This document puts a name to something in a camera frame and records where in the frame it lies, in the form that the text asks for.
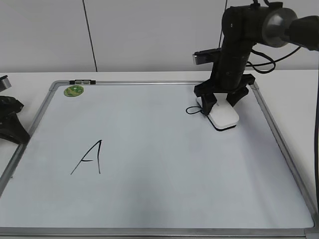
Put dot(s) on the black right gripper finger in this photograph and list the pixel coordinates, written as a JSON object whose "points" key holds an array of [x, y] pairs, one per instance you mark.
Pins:
{"points": [[208, 101], [235, 97]]}

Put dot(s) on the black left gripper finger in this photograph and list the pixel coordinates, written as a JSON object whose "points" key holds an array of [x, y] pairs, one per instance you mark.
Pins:
{"points": [[12, 130]]}

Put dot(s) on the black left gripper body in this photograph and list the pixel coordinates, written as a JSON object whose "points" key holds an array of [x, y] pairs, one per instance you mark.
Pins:
{"points": [[9, 107]]}

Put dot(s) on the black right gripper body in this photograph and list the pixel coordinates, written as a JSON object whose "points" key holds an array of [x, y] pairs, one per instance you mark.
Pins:
{"points": [[229, 68]]}

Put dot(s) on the white board eraser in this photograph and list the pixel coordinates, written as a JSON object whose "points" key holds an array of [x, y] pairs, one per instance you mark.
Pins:
{"points": [[222, 116]]}

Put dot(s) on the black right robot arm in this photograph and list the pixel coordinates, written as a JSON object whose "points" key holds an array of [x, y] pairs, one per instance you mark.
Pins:
{"points": [[243, 27]]}

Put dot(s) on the round green magnet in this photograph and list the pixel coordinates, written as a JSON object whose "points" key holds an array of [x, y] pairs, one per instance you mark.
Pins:
{"points": [[73, 91]]}

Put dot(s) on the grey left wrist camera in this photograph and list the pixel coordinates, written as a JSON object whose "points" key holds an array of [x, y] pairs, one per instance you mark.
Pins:
{"points": [[4, 83]]}

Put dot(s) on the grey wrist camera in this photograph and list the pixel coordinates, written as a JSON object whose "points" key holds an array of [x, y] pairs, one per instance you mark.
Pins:
{"points": [[4, 83], [206, 56]]}

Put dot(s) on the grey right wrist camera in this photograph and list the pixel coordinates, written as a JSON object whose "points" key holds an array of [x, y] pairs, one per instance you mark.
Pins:
{"points": [[206, 56]]}

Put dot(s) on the white board with grey frame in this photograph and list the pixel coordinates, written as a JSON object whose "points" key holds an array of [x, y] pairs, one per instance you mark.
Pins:
{"points": [[124, 159]]}

